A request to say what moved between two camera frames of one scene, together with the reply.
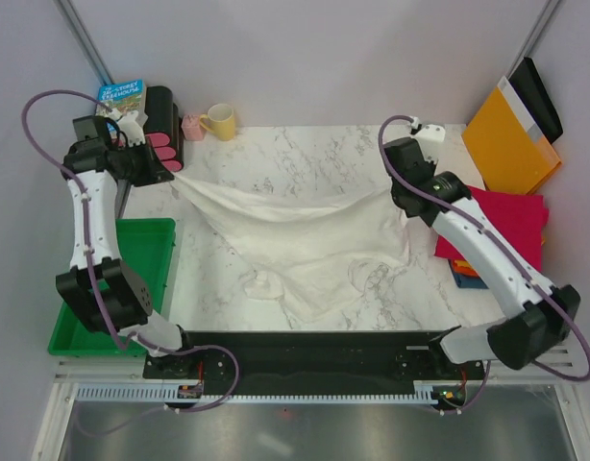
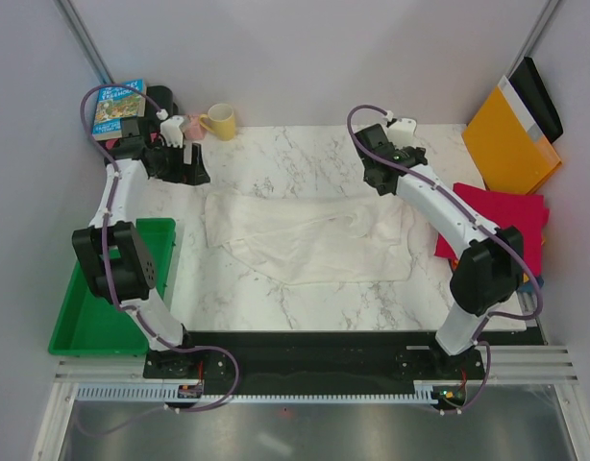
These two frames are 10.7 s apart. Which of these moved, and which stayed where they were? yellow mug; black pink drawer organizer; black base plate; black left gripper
Moved: black left gripper
Stayed: yellow mug; black pink drawer organizer; black base plate
